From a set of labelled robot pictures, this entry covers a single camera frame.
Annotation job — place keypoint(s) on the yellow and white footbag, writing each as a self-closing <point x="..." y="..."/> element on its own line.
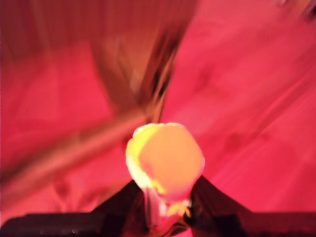
<point x="168" y="158"/>

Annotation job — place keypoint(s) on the cardboard dice tower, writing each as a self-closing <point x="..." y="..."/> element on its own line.
<point x="138" y="61"/>

